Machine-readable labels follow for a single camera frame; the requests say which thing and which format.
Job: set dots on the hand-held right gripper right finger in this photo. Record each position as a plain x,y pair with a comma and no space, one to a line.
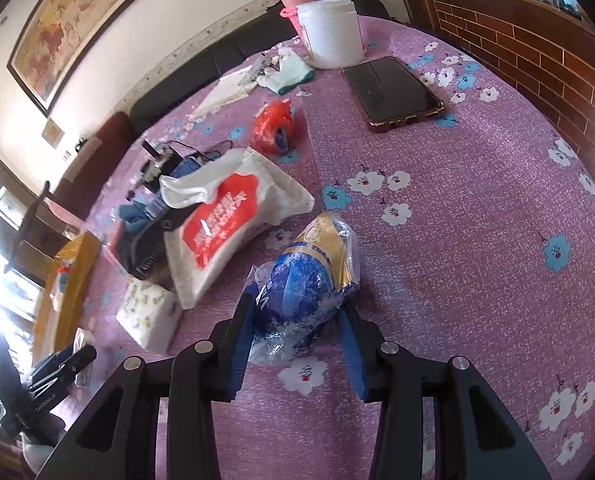
352,355

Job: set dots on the black electric motor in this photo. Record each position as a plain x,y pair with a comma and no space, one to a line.
165,165

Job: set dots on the small grey packet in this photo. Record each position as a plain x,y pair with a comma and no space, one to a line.
257,67

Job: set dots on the purple floral tablecloth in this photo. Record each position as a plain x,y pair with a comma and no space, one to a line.
452,260

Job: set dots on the black sofa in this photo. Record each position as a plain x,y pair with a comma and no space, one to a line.
217,55

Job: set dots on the red plastic bag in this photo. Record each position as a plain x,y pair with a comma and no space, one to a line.
267,127

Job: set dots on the white paper booklet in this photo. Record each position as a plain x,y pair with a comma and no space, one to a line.
227,90

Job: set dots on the blue and gold plastic bag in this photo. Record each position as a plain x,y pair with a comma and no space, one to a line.
302,280

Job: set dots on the white plastic jar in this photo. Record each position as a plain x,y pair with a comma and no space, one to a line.
330,35

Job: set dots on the black smartphone gold case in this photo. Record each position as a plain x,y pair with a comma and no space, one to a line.
392,90

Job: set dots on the small wall picture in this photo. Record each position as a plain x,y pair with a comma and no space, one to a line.
52,133

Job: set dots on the white floral tissue pack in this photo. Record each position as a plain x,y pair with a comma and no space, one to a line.
147,312

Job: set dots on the yellow cardboard box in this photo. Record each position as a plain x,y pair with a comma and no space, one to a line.
75,270

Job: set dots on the black soft pouch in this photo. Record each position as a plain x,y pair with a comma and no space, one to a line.
147,245

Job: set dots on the white glove green cuff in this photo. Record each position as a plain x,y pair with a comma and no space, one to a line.
290,75

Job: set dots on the white tissue packet red label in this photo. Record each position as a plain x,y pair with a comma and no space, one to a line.
227,225

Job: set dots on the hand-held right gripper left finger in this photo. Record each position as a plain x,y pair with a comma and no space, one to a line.
240,355

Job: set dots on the framed wall painting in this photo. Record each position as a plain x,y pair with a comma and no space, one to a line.
77,25

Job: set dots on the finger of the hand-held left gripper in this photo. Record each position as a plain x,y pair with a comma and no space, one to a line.
45,385
75,357

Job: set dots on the dark wooden chair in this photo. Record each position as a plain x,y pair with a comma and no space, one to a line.
27,220

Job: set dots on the blue cloth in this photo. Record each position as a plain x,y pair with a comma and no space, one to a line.
132,212

